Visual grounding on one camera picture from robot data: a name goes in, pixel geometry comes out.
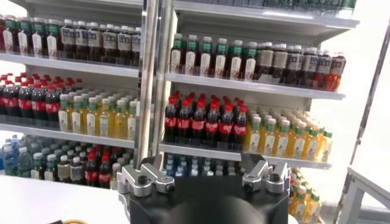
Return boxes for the grey metal shelving unit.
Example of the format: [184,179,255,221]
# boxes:
[0,0,161,191]
[152,0,360,224]

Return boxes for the dark bottle navy label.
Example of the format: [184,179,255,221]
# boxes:
[315,50,333,89]
[301,47,319,88]
[286,45,303,85]

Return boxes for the cola bottle red cap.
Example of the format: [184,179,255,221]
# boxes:
[205,102,220,149]
[3,80,20,117]
[32,83,47,121]
[233,105,248,152]
[84,153,99,187]
[177,99,191,144]
[164,97,178,143]
[0,80,5,116]
[18,82,34,119]
[219,104,234,150]
[191,101,207,146]
[97,155,112,189]
[45,85,61,122]

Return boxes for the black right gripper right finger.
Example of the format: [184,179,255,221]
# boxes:
[241,153,292,195]

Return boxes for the small dark bottle white cap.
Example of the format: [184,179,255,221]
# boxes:
[44,154,58,182]
[30,152,45,180]
[57,155,71,183]
[69,156,83,185]

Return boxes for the dark bottle green white label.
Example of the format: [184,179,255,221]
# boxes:
[44,19,60,60]
[199,36,213,77]
[227,40,244,81]
[16,16,30,57]
[30,17,45,58]
[2,15,18,55]
[213,38,229,79]
[169,33,184,74]
[184,35,199,76]
[243,41,258,82]

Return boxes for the red drink bottle white cap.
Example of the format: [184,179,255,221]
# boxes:
[325,51,347,92]

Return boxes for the dark bottle white square label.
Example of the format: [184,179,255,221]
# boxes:
[117,26,132,65]
[88,21,103,61]
[60,19,76,59]
[102,24,118,64]
[130,27,143,67]
[74,20,89,60]

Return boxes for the dark bottle beige label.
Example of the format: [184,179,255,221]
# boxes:
[272,44,288,83]
[257,42,274,82]

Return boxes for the black metal pole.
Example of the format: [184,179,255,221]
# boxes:
[349,26,390,166]

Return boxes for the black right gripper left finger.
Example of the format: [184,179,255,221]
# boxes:
[117,156,176,197]

